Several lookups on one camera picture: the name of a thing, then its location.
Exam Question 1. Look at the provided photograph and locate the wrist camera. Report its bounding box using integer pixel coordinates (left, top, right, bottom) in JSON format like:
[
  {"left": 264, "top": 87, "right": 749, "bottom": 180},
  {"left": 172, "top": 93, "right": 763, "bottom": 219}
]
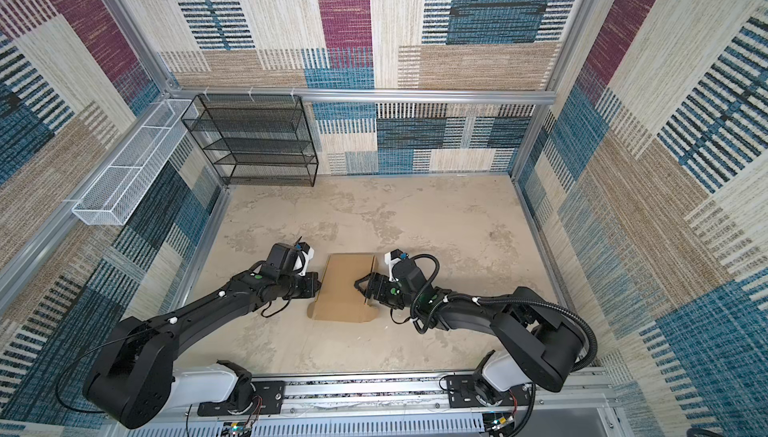
[
  {"left": 293, "top": 240, "right": 314, "bottom": 276},
  {"left": 384, "top": 249, "right": 412, "bottom": 282}
]

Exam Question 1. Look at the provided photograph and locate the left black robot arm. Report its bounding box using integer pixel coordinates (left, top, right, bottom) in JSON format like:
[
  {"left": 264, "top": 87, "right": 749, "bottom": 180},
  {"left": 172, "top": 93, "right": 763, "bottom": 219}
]
[{"left": 82, "top": 242, "right": 321, "bottom": 429}]

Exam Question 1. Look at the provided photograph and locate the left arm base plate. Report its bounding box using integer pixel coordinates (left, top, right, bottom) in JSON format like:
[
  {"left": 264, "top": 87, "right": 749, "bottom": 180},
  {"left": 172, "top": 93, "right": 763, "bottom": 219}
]
[{"left": 196, "top": 380, "right": 286, "bottom": 417}]

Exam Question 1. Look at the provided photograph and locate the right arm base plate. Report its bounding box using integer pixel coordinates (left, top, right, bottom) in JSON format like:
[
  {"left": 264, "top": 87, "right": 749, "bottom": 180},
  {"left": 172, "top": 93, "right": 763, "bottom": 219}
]
[{"left": 438, "top": 374, "right": 530, "bottom": 408}]

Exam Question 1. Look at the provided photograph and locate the white wire mesh basket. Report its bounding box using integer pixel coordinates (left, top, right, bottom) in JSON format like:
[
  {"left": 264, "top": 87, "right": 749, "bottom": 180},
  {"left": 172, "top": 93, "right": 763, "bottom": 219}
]
[{"left": 72, "top": 99, "right": 191, "bottom": 226}]

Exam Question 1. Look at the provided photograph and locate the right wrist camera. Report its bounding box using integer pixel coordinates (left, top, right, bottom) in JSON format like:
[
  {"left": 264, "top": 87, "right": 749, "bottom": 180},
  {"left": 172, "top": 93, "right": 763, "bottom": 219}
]
[{"left": 384, "top": 249, "right": 412, "bottom": 282}]

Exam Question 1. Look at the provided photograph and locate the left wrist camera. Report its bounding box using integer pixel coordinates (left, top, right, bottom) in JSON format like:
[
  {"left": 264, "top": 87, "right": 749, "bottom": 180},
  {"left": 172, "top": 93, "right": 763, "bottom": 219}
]
[{"left": 293, "top": 240, "right": 314, "bottom": 276}]

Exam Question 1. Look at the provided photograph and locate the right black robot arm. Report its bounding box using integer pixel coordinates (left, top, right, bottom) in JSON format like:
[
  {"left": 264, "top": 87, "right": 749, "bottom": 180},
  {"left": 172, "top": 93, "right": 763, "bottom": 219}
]
[{"left": 354, "top": 250, "right": 598, "bottom": 406}]

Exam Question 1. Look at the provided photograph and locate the black wire mesh shelf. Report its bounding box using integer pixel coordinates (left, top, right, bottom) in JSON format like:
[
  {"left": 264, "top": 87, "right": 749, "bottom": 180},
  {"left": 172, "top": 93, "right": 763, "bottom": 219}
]
[{"left": 181, "top": 94, "right": 319, "bottom": 187}]

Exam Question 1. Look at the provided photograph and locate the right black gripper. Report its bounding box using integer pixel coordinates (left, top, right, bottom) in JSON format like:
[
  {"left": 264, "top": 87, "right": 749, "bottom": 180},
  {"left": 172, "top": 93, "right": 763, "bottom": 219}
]
[{"left": 354, "top": 273, "right": 418, "bottom": 309}]

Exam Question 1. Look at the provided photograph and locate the brown cardboard box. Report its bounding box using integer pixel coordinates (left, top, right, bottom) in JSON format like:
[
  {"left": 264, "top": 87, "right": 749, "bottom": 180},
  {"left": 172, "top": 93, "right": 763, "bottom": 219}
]
[{"left": 307, "top": 253, "right": 379, "bottom": 324}]

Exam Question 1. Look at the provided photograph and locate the aluminium front rail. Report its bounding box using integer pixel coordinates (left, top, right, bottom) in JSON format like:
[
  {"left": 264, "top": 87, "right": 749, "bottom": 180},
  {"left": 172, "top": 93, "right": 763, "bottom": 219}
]
[{"left": 117, "top": 365, "right": 619, "bottom": 429}]

